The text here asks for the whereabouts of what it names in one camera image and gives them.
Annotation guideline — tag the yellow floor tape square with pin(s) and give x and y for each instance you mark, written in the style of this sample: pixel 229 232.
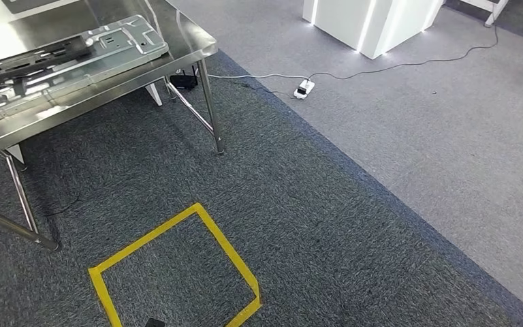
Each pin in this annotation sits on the yellow floor tape square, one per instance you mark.
pixel 225 248

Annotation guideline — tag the white furniture leg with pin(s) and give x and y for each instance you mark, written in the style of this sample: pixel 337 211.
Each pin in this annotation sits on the white furniture leg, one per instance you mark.
pixel 491 11

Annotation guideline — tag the stainless steel workbench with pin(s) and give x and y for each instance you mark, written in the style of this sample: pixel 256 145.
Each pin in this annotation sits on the stainless steel workbench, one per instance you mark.
pixel 176 49

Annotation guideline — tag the stamped metal panel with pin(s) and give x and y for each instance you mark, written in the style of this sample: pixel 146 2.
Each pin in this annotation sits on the stamped metal panel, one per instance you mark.
pixel 121 45

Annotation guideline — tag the white box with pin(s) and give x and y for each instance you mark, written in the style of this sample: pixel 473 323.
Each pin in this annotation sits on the white box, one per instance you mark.
pixel 369 22

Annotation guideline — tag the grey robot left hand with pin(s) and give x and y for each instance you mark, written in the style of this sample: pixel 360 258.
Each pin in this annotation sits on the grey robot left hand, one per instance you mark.
pixel 155 323

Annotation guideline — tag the black plastic plate bracket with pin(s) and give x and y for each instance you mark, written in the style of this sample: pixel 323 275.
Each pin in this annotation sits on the black plastic plate bracket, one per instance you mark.
pixel 27 58

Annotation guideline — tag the white power strip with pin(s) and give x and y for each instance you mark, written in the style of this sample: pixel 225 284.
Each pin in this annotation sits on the white power strip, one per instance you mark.
pixel 304 89

